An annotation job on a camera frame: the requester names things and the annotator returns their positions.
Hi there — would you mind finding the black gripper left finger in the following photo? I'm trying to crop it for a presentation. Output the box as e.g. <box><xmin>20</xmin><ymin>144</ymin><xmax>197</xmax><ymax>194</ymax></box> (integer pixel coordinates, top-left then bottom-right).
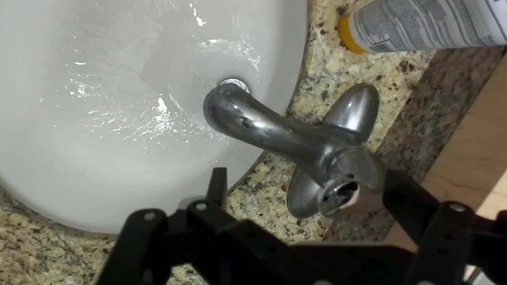
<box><xmin>93</xmin><ymin>166</ymin><xmax>250</xmax><ymax>285</ymax></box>

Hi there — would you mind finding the white tube with yellow cap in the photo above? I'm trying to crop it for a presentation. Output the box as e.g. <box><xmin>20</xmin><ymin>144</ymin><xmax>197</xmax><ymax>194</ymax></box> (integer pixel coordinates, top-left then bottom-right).
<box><xmin>335</xmin><ymin>0</ymin><xmax>507</xmax><ymax>56</ymax></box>

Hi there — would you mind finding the chrome faucet with spout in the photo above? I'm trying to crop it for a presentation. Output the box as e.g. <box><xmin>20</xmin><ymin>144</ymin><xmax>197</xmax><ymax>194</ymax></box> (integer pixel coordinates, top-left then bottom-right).
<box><xmin>201</xmin><ymin>77</ymin><xmax>389</xmax><ymax>220</ymax></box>

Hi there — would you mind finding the white oval sink basin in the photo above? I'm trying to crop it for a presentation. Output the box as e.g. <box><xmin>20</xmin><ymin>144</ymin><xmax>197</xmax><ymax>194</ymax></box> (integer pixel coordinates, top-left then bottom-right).
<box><xmin>0</xmin><ymin>0</ymin><xmax>310</xmax><ymax>237</ymax></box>

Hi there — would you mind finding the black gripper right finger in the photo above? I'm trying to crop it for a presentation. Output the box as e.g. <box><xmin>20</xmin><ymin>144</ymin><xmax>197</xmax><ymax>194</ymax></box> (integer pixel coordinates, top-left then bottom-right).
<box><xmin>381</xmin><ymin>166</ymin><xmax>507</xmax><ymax>285</ymax></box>

